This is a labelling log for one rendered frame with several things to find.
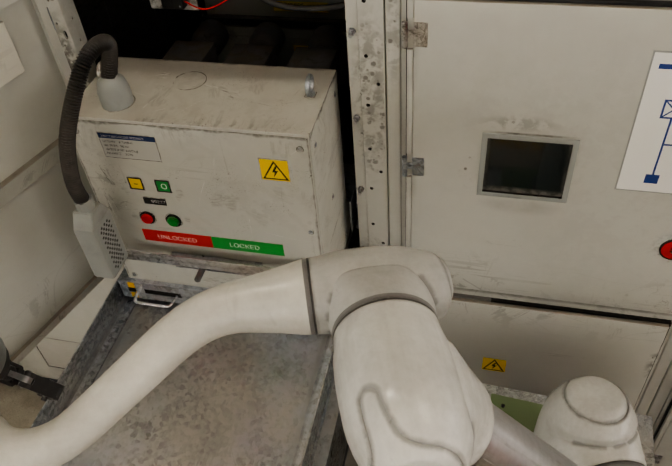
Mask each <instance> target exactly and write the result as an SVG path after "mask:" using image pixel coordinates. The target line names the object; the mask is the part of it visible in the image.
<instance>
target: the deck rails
mask: <svg viewBox="0 0 672 466"><path fill-rule="evenodd" d="M133 298H134V297H129V296H124V294H123V291H122V289H121V287H120V284H119V282H118V279H117V281H116V283H115V284H114V286H113V288H112V289H111V291H110V293H109V295H108V296H107V298H106V300H105V301H104V303H103V305H102V306H101V308H100V310H99V312H98V313H97V315H96V317H95V318H94V320H93V322H92V323H91V325H90V327H89V329H88V330H87V332H86V334H85V335H84V337H83V339H82V340H81V342H80V344H79V345H78V347H77V349H76V351H75V352H74V354H73V356H72V357H71V359H70V361H69V362H68V364H67V366H66V368H65V369H64V371H63V373H62V374H61V376H60V378H59V379H58V381H57V383H58V384H63V386H65V387H64V389H63V391H62V393H61V395H60V397H59V399H58V401H56V400H55V401H54V400H48V399H47V401H46V402H45V403H44V405H43V407H42V408H41V410H40V412H39V413H38V415H37V417H36V418H35V420H34V422H33V424H32V425H31V427H30V428H32V427H36V426H39V425H42V424H44V423H47V422H49V421H50V420H52V419H54V418H55V417H57V416H58V415H59V414H61V413H62V412H63V411H64V410H65V409H67V408H68V407H69V406H70V405H71V404H72V403H73V402H74V401H75V400H76V399H77V398H79V397H80V396H81V395H82V394H83V393H84V392H85V391H86V390H87V389H88V388H89V387H90V386H91V385H92V384H93V382H94V380H95V378H96V376H97V375H98V373H99V371H100V369H101V367H102V365H103V364H104V362H105V360H106V358H107V356H108V354H109V353H110V351H111V349H112V347H113V345H114V343H115V342H116V340H117V338H118V336H119V334H120V332H121V331H122V329H123V327H124V325H125V323H126V321H127V320H128V318H129V316H130V314H131V312H132V310H133V309H134V307H135V305H136V303H134V301H133ZM333 353H334V348H333V339H332V336H331V334H328V337H327V340H326V344H325V347H324V351H323V355H322V358H321V362H320V365H319V369H318V372H317V376H316V380H315V383H314V387H313V390H312V394H311V397H310V401H309V405H308V408H307V412H306V415H305V419H304V422H303V426H302V430H301V433H300V437H299V440H298V444H297V447H296V451H295V454H294V458H293V462H292V465H291V466H312V465H313V461H314V457H315V454H316V450H317V446H318V442H319V438H320V434H321V430H322V426H323V422H324V419H325V415H326V411H327V407H328V403H329V399H330V395H331V391H332V387H333V384H334V370H333Z"/></svg>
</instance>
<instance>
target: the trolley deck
mask: <svg viewBox="0 0 672 466"><path fill-rule="evenodd" d="M178 305H180V303H174V304H173V305H172V306H171V307H170V308H160V307H152V306H145V305H139V304H136V305H135V307H134V309H133V310H132V312H131V314H130V316H129V318H128V320H127V321H126V323H125V325H124V327H123V329H122V331H121V332H120V334H119V336H118V338H117V340H116V342H115V343H114V345H113V347H112V349H111V351H110V353H109V354H108V356H107V358H106V360H105V362H104V364H103V365H102V367H101V369H100V371H99V373H98V375H97V376H96V378H95V380H94V382H95V381H96V380H97V379H98V378H99V377H100V376H101V375H102V374H103V373H104V372H106V371H107V370H108V369H109V368H110V367H111V366H112V365H113V364H114V363H115V362H116V361H117V360H118V359H119V358H120V357H121V356H122V355H123V354H124V353H125V352H126V351H127V350H128V349H129V348H130V347H131V346H132V345H133V344H135V343H136V342H137V341H138V340H139V339H140V338H141V337H142V336H143V335H144V334H145V333H146V332H147V331H148V330H149V329H150V328H151V327H152V326H153V325H155V324H156V323H157V322H158V321H159V320H160V319H161V318H162V317H164V316H165V315H166V314H167V313H169V312H170V311H171V310H172V309H174V308H175V307H177V306H178ZM327 337H328V334H319V335H299V334H284V333H237V334H231V335H226V336H223V337H220V338H218V339H215V340H213V341H211V342H210V343H208V344H206V345H204V346H203V347H201V348H200V349H198V350H197V351H196V352H194V353H193V354H192V355H191V356H189V357H188V358H187V359H186V360H185V361H183V362H182V363H181V364H180V365H179V366H178V367H177V368H176V369H175V370H174V371H172V372H171V373H170V374H169V375H168V376H167V377H166V378H165V379H164V380H163V381H161V382H160V383H159V384H158V385H157V386H156V387H155V388H154V389H153V390H152V391H151V392H149V393H148V394H147V395H146V396H145V397H144V398H143V399H142V400H141V401H140V402H139V403H137V404H136V405H135V406H134V407H133V408H132V409H131V410H130V411H129V412H128V413H127V414H125V415H124V416H123V417H122V418H121V419H120V420H119V421H118V422H117V423H116V424H115V425H113V426H112V427H111V428H110V429H109V430H108V431H107V432H106V433H105V434H103V435H102V436H101V437H100V438H99V439H98V440H97V441H96V442H94V443H93V444H92V445H91V446H89V447H88V448H87V449H86V450H84V451H83V452H82V453H80V454H79V455H78V456H76V457H75V458H73V459H72V460H70V461H68V462H67V463H65V464H63V465H61V466H291V465H292V462H293V458H294V454H295V451H296V447H297V444H298V440H299V437H300V433H301V430H302V426H303V422H304V419H305V415H306V412H307V408H308V405H309V401H310V397H311V394H312V390H313V387H314V383H315V380H316V376H317V372H318V369H319V365H320V362H321V358H322V355H323V351H324V347H325V344H326V340H327ZM94 382H93V383H94ZM341 424H342V421H341V416H340V411H339V406H338V400H337V395H336V388H335V380H334V384H333V387H332V391H331V395H330V399H329V403H328V407H327V411H326V415H325V419H324V422H323V426H322V430H321V434H320V438H319V442H318V446H317V450H316V454H315V457H314V461H313V465H312V466H332V462H333V458H334V453H335V449H336V445H337V441H338V437H339V432H340V428H341Z"/></svg>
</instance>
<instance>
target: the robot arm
mask: <svg viewBox="0 0 672 466"><path fill-rule="evenodd" d="M452 297H453V282H452V278H451V274H450V271H449V269H448V267H447V265H446V263H445V262H444V260H443V259H442V258H440V257H438V256H437V255H436V254H434V253H432V252H429V251H425V250H421V249H416V248H411V247H403V246H370V247H360V248H351V249H344V250H337V251H333V252H329V253H325V254H322V255H318V256H313V257H309V258H305V259H300V260H297V261H294V262H291V263H288V264H285V265H282V266H279V267H276V268H273V269H270V270H267V271H263V272H260V273H257V274H253V275H250V276H247V277H243V278H240V279H236V280H233V281H229V282H226V283H223V284H220V285H217V286H215V287H212V288H209V289H207V290H205V291H203V292H200V293H198V294H196V295H194V296H193V297H191V298H189V299H187V300H186V301H184V302H182V303H181V304H180V305H178V306H177V307H175V308H174V309H172V310H171V311H170V312H169V313H167V314H166V315H165V316H164V317H162V318H161V319H160V320H159V321H158V322H157V323H156V324H155V325H153V326H152V327H151V328H150V329H149V330H148V331H147V332H146V333H145V334H144V335H143V336H142V337H141V338H140V339H139V340H138V341H137V342H136V343H135V344H133V345H132V346H131V347H130V348H129V349H128V350H127V351H126V352H125V353H124V354H123V355H122V356H121V357H120V358H119V359H118V360H117V361H116V362H115V363H114V364H113V365H112V366H111V367H110V368H109V369H108V370H107V371H106V372H104V373H103V374H102V375H101V376H100V377H99V378H98V379H97V380H96V381H95V382H94V383H93V384H92V385H91V386H90V387H89V388H88V389H87V390H86V391H85V392H84V393H83V394H82V395H81V396H80V397H79V398H77V399H76V400H75V401H74V402H73V403H72V404H71V405H70V406H69V407H68V408H67V409H65V410H64V411H63V412H62V413H61V414H59V415H58V416H57V417H55V418H54V419H52V420H50V421H49V422H47V423H44V424H42V425H39V426H36V427H32V428H16V427H12V426H11V425H9V424H8V422H7V421H6V420H5V419H4V418H3V417H2V416H0V466H61V465H63V464H65V463H67V462H68V461H70V460H72V459H73V458H75V457H76V456H78V455H79V454H80V453H82V452H83V451H84V450H86V449H87V448H88V447H89V446H91V445H92V444H93V443H94V442H96V441H97V440H98V439H99V438H100V437H101V436H102V435H103V434H105V433H106V432H107V431H108V430H109V429H110V428H111V427H112V426H113V425H115V424H116V423H117V422H118V421H119V420H120V419H121V418H122V417H123V416H124V415H125V414H127V413H128V412H129V411H130V410H131V409H132V408H133V407H134V406H135V405H136V404H137V403H139V402H140V401H141V400H142V399H143V398H144V397H145V396H146V395H147V394H148V393H149V392H151V391H152V390H153V389H154V388H155V387H156V386H157V385H158V384H159V383H160V382H161V381H163V380H164V379H165V378H166V377H167V376H168V375H169V374H170V373H171V372H172V371H174V370H175V369H176V368H177V367H178V366H179V365H180V364H181V363H182V362H183V361H185V360H186V359H187V358H188V357H189V356H191V355H192V354H193V353H194V352H196V351H197V350H198V349H200V348H201V347H203V346H204V345H206V344H208V343H210V342H211V341H213V340H215V339H218V338H220V337H223V336H226V335H231V334H237V333H284V334H299V335H319V334H331V336H332V339H333V348H334V353H333V370H334V380H335V388H336V395H337V400H338V406H339V411H340V416H341V421H342V425H343V429H344V433H345V437H346V440H347V443H348V445H349V447H350V450H351V452H352V455H353V457H354V459H355V460H356V462H357V464H358V466H647V465H646V461H645V457H644V454H643V450H642V446H641V441H640V437H639V433H638V431H637V426H638V420H637V416H636V413H635V411H634V408H633V406H632V404H631V402H630V400H629V399H628V397H627V396H626V394H625V393H624V392H623V390H622V389H621V388H619V387H618V386H617V385H616V384H614V383H612V382H611V381H608V380H606V379H603V378H600V377H596V376H583V377H579V378H575V379H572V380H567V381H565V382H564V383H562V384H561V385H559V386H558V387H557V388H556V389H555V390H554V391H553V392H552V393H551V394H550V395H549V396H548V398H547V399H546V401H545V402H544V404H543V406H542V409H541V411H540V413H539V416H538V419H537V422H536V425H535V428H534V432H531V431H530V430H529V429H527V428H526V427H524V426H523V425H522V424H520V423H519V422H517V421H516V420H515V419H513V418H512V417H511V416H509V415H508V414H506V413H505V412H504V411H502V410H501V409H499V408H498V407H497V406H495V405H494V404H492V401H491V398H490V396H489V393H488V392H487V390H486V388H485V386H484V385H483V384H482V383H481V381H480V380H479V379H478V378H477V377H476V375H475V374H474V373H473V371H472V370H471V369H470V367H469V366H468V365H467V363H466V362H465V361H464V359H463V358H462V356H461V355H460V353H459V352H458V351H457V349H456V348H455V346H454V345H453V343H451V342H450V341H448V340H447V338H446V336H445V334H444V333H443V331H442V329H441V326H440V324H439V321H438V320H439V319H441V318H443V317H444V316H445V315H446V313H447V311H448V309H449V308H450V305H451V300H452ZM11 365H12V366H11ZM2 379H4V380H2ZM5 380H7V381H5ZM0 383H3V384H5V385H8V386H11V387H13V386H15V385H17V386H20V388H25V389H28V390H30V391H33V392H36V393H38V394H37V395H38V396H40V397H42V398H41V400H43V401H45V402H46V401H47V399H48V400H54V401H55V400H56V401H58V399H59V397H60V395H61V393H62V391H63V389H64V387H65V386H63V384H58V383H56V382H55V381H53V380H51V379H48V378H43V377H41V376H39V375H36V374H34V373H32V371H30V370H25V371H24V370H23V366H21V365H19V364H16V363H14V362H12V361H11V360H10V357H9V352H8V350H7V348H6V347H5V344H4V342H3V340H2V339H1V338H0Z"/></svg>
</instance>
